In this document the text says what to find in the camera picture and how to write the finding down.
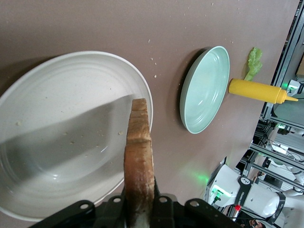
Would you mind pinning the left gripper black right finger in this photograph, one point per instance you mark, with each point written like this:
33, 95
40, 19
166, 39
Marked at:
180, 213

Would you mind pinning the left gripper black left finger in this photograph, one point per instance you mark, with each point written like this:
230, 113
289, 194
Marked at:
95, 216

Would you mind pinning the toasted bread slice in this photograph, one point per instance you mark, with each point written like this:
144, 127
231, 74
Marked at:
139, 154

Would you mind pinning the yellow mustard squeeze bottle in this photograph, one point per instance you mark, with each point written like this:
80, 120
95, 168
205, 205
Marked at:
256, 91

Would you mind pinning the green lettuce leaf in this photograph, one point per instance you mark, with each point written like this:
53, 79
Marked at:
255, 64

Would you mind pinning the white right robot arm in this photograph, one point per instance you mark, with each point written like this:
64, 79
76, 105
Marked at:
256, 197

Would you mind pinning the mint green plate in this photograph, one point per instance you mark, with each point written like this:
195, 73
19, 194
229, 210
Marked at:
204, 90

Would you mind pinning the beige plate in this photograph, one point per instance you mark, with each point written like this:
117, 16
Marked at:
59, 95

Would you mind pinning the background white robot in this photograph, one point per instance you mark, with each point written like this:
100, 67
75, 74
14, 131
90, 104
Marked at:
294, 86

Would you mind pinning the aluminium frame rail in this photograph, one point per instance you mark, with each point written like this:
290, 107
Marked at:
267, 112

